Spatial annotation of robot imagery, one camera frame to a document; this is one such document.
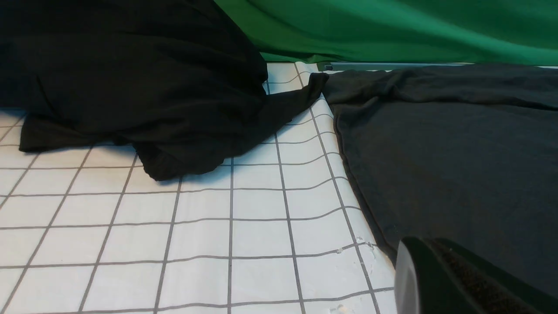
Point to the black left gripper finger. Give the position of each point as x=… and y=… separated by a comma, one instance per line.
x=438, y=276

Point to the gray long sleeve shirt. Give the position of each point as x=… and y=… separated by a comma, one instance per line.
x=467, y=153

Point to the green backdrop cloth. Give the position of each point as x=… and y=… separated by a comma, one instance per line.
x=511, y=31

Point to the black clothes pile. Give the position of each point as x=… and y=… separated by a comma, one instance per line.
x=176, y=79

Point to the white grid table mat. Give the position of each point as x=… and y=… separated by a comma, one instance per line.
x=276, y=231

